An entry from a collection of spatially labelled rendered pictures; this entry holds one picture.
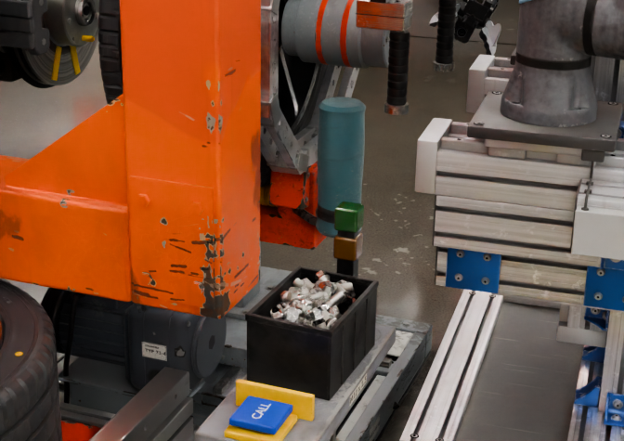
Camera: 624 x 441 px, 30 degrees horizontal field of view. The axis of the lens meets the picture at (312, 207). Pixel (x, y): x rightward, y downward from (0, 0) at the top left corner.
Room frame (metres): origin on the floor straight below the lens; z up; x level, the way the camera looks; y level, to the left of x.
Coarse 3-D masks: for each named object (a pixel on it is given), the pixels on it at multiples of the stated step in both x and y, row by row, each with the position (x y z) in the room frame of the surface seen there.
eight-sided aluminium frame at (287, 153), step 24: (264, 0) 2.01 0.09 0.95; (264, 24) 2.01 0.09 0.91; (264, 48) 2.01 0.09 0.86; (264, 72) 2.01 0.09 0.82; (336, 72) 2.47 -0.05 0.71; (264, 96) 2.01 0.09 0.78; (264, 120) 2.01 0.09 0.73; (312, 120) 2.37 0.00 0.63; (264, 144) 2.09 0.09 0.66; (288, 144) 2.09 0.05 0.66; (312, 144) 2.23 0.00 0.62; (288, 168) 2.14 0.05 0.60
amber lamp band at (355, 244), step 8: (360, 232) 1.78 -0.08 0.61; (336, 240) 1.76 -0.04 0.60; (344, 240) 1.76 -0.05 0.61; (352, 240) 1.75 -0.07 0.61; (360, 240) 1.77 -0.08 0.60; (336, 248) 1.76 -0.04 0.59; (344, 248) 1.76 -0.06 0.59; (352, 248) 1.75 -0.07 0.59; (360, 248) 1.77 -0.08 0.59; (336, 256) 1.76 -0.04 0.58; (344, 256) 1.76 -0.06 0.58; (352, 256) 1.75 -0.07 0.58
